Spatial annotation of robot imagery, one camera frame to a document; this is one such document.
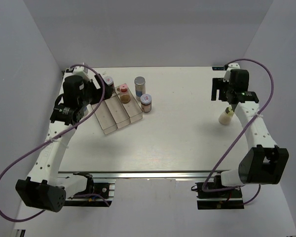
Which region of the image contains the blue sticker right corner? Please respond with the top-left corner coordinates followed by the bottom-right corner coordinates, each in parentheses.
top-left (212, 66), bottom-right (226, 71)

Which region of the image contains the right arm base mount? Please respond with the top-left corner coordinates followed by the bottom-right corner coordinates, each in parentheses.
top-left (190, 177), bottom-right (244, 210)

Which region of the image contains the white lid jar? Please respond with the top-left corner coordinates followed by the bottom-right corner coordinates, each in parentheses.
top-left (140, 94), bottom-right (152, 113)
top-left (104, 76), bottom-right (114, 89)

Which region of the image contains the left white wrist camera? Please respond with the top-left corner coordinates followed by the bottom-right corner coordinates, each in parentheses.
top-left (65, 63), bottom-right (91, 81)

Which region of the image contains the yellow cap white bottle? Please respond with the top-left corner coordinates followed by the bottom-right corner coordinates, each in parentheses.
top-left (219, 107), bottom-right (234, 125)

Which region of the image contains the pink cap spice bottle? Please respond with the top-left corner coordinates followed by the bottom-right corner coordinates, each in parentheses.
top-left (119, 84), bottom-right (131, 104)

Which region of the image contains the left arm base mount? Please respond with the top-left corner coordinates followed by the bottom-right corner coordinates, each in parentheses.
top-left (58, 172), bottom-right (115, 207)

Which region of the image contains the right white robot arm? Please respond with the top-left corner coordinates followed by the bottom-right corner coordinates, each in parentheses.
top-left (212, 69), bottom-right (289, 197)

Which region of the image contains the silver lid jar blue label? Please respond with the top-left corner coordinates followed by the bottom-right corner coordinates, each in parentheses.
top-left (134, 76), bottom-right (146, 101)

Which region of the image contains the white lid jar rear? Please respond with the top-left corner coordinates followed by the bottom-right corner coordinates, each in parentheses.
top-left (104, 76), bottom-right (114, 89)

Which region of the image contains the white lid jar right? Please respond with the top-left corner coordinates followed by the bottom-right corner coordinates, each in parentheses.
top-left (140, 94), bottom-right (152, 113)

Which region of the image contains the right clear organizer tray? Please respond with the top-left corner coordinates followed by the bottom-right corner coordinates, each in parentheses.
top-left (115, 85), bottom-right (143, 123)

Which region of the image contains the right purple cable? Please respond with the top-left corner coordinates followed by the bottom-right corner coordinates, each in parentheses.
top-left (201, 58), bottom-right (275, 206)

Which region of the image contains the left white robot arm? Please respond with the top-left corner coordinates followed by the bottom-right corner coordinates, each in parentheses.
top-left (15, 74), bottom-right (113, 212)

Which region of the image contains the aluminium front rail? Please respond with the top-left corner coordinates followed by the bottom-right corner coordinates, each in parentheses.
top-left (59, 170), bottom-right (232, 180)

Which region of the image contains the left clear organizer tray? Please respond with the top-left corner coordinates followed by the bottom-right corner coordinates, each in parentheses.
top-left (95, 98), bottom-right (117, 135)

